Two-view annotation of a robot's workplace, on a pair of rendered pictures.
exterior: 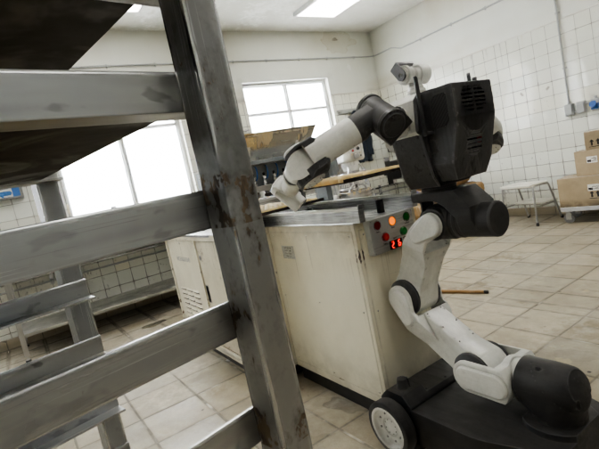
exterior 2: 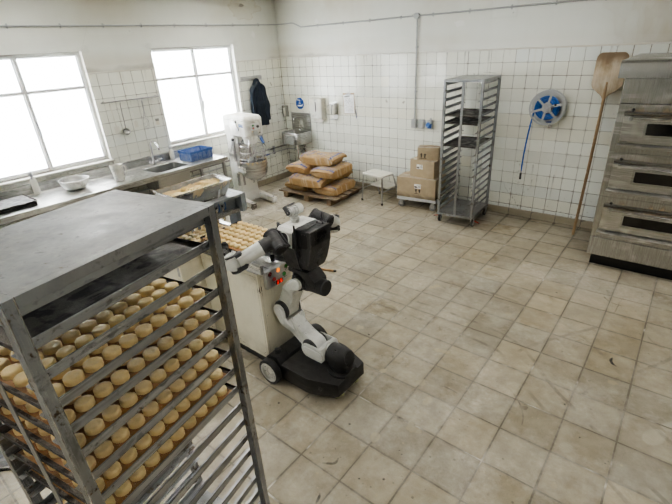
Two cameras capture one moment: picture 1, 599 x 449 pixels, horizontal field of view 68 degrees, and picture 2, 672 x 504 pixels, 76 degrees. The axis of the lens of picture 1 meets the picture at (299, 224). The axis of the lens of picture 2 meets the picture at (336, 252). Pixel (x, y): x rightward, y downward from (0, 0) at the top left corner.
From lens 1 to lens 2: 157 cm
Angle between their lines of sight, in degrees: 26
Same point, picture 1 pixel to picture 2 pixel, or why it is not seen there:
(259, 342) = (247, 410)
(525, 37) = (394, 57)
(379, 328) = (267, 323)
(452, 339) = (302, 332)
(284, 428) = (250, 422)
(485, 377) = (314, 352)
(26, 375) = not seen: hidden behind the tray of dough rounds
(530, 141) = (387, 138)
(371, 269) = (265, 295)
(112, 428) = not seen: hidden behind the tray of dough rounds
